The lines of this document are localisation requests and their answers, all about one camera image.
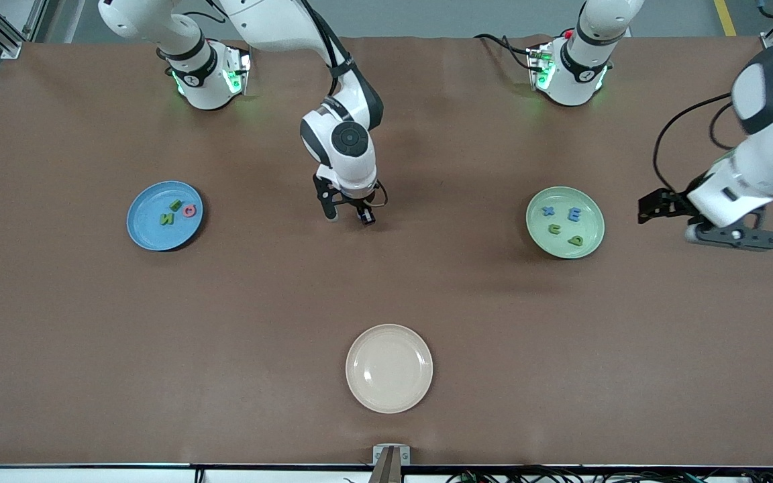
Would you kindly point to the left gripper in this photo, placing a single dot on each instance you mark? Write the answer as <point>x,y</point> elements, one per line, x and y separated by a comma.
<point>676,202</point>

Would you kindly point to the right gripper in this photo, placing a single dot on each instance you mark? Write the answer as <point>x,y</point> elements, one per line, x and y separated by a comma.
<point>364,212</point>

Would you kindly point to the blue foam letter m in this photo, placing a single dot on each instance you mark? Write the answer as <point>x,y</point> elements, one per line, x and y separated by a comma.
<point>574,215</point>

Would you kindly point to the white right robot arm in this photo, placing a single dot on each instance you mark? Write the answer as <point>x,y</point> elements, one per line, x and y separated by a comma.
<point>356,171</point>

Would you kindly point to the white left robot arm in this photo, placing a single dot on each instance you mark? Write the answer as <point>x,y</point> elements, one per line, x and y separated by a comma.
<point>769,161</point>

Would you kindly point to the green plate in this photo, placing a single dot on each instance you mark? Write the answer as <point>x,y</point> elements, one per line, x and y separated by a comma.
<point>588,225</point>

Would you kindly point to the cream plate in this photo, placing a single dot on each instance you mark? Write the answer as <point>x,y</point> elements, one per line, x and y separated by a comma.
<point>389,369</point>

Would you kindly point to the blue plate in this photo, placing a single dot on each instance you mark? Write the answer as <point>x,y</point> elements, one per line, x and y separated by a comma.
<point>151,231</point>

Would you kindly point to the brown table mat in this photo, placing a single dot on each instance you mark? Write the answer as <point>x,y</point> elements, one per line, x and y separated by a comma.
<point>158,369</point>

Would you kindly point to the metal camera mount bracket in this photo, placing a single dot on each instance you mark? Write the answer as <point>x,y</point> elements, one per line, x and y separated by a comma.
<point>391,456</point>

